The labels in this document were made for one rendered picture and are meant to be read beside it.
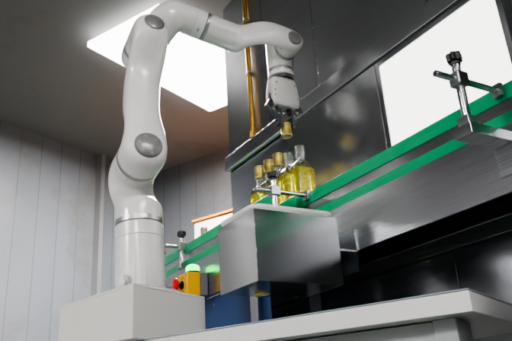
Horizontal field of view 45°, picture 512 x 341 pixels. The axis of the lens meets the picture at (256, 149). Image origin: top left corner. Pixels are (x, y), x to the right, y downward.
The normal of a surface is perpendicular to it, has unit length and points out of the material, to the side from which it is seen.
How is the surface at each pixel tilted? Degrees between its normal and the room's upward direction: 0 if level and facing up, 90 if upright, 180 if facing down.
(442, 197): 90
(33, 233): 90
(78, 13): 180
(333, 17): 90
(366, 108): 90
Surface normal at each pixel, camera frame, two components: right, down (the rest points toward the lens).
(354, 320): -0.58, -0.29
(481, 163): -0.86, -0.14
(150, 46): 0.32, 0.22
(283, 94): 0.48, -0.31
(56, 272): 0.81, -0.27
